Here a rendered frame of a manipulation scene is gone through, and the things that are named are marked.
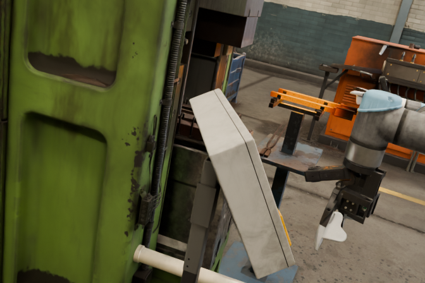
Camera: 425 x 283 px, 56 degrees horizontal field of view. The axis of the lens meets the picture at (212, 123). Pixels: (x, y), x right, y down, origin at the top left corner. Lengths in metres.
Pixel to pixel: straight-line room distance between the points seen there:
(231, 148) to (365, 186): 0.35
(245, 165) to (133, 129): 0.47
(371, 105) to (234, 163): 0.32
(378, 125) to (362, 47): 3.92
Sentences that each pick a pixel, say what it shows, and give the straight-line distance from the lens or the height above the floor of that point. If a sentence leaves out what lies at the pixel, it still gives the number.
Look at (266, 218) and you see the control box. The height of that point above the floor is 1.05.
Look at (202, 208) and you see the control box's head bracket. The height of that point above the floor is 0.97.
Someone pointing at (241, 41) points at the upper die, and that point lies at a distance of 1.27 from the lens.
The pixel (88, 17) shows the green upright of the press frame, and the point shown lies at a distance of 1.16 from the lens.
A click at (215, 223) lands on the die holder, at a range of 1.42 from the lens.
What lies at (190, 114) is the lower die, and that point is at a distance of 1.45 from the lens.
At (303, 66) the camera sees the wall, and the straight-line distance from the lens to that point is 8.97.
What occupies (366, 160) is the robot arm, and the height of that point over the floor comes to 1.15.
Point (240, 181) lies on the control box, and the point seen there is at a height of 1.12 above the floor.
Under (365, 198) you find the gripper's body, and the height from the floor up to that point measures 1.07.
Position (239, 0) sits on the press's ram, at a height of 1.41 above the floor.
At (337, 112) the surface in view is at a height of 1.00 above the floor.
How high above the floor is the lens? 1.41
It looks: 18 degrees down
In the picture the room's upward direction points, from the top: 11 degrees clockwise
